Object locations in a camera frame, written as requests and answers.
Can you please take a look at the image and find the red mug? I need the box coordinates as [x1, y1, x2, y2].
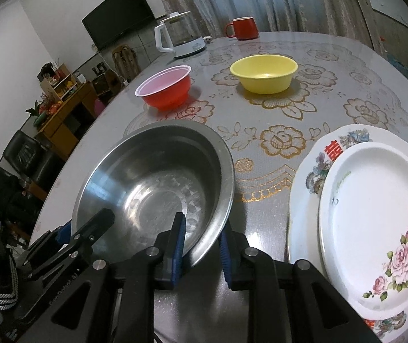
[225, 17, 260, 41]

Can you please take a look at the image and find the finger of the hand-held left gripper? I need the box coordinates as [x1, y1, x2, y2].
[25, 208, 115, 283]
[15, 221, 73, 267]

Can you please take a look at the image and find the yellow plastic bowl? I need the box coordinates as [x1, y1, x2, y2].
[230, 55, 299, 94]

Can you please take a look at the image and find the wooden cabinet with clutter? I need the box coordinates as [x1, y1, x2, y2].
[34, 80, 99, 161]

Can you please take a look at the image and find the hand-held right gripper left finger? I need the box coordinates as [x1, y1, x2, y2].
[18, 212, 186, 343]

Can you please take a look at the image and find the stainless steel bowl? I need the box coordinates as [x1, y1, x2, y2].
[72, 121, 235, 268]

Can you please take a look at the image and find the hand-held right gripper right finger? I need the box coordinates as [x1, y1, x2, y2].
[220, 222, 379, 343]

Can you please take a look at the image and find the small wooden shelf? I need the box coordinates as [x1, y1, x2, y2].
[39, 63, 79, 99]

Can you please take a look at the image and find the white electric kettle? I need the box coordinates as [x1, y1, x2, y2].
[154, 11, 207, 59]

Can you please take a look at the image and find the black wall television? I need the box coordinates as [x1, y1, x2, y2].
[82, 0, 155, 51]

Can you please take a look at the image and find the black leather sofa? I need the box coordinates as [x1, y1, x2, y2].
[0, 130, 60, 204]

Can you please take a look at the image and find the white floral plate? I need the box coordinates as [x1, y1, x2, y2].
[318, 142, 408, 320]

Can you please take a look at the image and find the red plastic bowl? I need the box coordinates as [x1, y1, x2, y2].
[135, 66, 192, 111]

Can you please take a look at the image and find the large white patterned plate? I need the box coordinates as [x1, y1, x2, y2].
[287, 124, 408, 343]

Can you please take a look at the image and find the carved wooden chair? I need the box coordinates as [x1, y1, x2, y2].
[112, 44, 141, 83]

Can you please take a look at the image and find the lace table mat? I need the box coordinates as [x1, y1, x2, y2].
[123, 41, 408, 204]

